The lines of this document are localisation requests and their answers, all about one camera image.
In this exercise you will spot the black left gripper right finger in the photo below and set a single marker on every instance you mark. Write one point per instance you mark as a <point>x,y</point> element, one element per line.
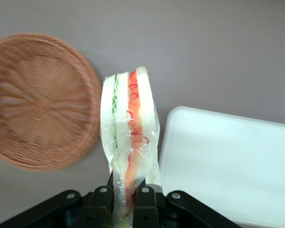
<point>146,209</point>

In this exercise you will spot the triangle sandwich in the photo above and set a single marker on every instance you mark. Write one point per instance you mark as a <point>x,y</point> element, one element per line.
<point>133,114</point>

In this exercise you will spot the beige plastic tray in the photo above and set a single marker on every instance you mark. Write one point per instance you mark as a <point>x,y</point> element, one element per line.
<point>228,166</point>

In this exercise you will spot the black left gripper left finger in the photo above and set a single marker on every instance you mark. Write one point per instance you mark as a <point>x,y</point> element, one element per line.
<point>97,209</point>

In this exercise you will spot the round brown wicker basket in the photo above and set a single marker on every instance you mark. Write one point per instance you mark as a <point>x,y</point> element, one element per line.
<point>38,104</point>

